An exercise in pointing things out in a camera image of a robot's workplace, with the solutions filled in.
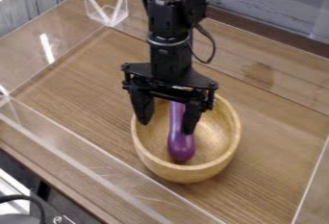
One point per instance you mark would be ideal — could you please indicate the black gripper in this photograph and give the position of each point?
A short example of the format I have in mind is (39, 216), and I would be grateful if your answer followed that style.
(168, 77)

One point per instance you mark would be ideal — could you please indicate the purple toy eggplant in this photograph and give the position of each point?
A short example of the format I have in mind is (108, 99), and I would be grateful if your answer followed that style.
(180, 144)

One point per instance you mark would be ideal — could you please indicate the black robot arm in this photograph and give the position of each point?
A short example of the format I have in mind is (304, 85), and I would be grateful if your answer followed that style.
(172, 20)

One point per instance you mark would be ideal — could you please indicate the oval wooden bowl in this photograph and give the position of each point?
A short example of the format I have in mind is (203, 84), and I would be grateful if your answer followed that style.
(218, 134)

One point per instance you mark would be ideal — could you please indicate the clear acrylic corner bracket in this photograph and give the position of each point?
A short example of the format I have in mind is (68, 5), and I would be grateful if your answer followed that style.
(107, 15)

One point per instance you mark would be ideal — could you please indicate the clear acrylic enclosure walls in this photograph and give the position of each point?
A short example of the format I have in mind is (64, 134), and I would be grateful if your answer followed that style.
(65, 115)

